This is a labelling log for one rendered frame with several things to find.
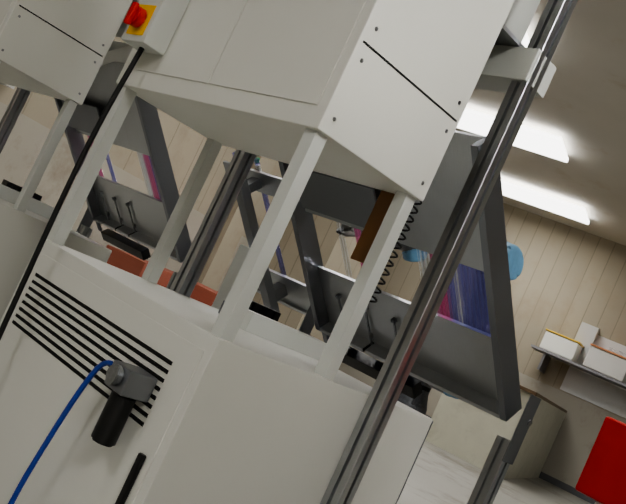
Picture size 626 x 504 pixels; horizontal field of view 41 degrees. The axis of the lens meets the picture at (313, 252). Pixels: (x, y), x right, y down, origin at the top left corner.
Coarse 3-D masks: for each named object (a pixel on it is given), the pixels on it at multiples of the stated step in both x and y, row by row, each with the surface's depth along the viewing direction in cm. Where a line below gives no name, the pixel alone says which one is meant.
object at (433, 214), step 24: (456, 144) 179; (456, 168) 182; (312, 192) 221; (336, 192) 213; (360, 192) 206; (432, 192) 192; (456, 192) 186; (336, 216) 218; (360, 216) 210; (408, 216) 202; (432, 216) 195; (408, 240) 206; (432, 240) 199; (480, 240) 187; (480, 264) 190
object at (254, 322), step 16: (528, 0) 184; (512, 16) 182; (528, 16) 186; (512, 32) 183; (256, 304) 208; (256, 320) 188; (272, 320) 191; (304, 320) 254; (272, 336) 192; (288, 336) 196; (304, 336) 199; (304, 352) 200; (320, 352) 204; (528, 400) 198; (528, 416) 200; (512, 448) 199; (512, 464) 200
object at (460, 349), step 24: (336, 288) 241; (336, 312) 247; (384, 312) 228; (384, 336) 233; (432, 336) 216; (456, 336) 209; (480, 336) 202; (432, 360) 221; (456, 360) 213; (480, 360) 206; (480, 384) 210
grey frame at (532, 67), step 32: (576, 0) 171; (544, 32) 169; (512, 64) 170; (544, 64) 170; (512, 96) 169; (512, 128) 169; (480, 160) 168; (224, 192) 219; (480, 192) 167; (448, 224) 168; (192, 256) 218; (448, 256) 165; (192, 288) 219; (416, 320) 165; (416, 352) 166; (384, 384) 165; (384, 416) 165; (352, 448) 165; (352, 480) 163; (480, 480) 200
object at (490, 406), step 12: (360, 336) 243; (360, 348) 238; (372, 348) 237; (384, 348) 235; (384, 360) 231; (420, 372) 223; (432, 372) 222; (432, 384) 219; (444, 384) 217; (456, 384) 216; (456, 396) 213; (468, 396) 211; (480, 396) 210; (480, 408) 208; (492, 408) 206
